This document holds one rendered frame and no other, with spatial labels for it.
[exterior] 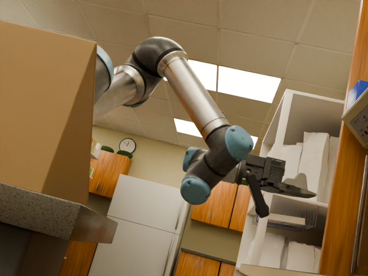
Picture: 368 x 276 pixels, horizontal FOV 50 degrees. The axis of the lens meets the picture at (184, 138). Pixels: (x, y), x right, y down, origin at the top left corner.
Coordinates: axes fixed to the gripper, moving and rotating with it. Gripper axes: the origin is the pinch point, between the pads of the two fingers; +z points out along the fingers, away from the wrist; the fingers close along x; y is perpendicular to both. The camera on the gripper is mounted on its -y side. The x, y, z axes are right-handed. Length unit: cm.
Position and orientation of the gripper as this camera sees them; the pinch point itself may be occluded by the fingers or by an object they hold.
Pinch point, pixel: (310, 196)
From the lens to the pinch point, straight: 111.0
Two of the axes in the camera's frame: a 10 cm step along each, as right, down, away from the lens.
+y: 2.6, -9.3, 2.6
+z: 9.6, 2.3, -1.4
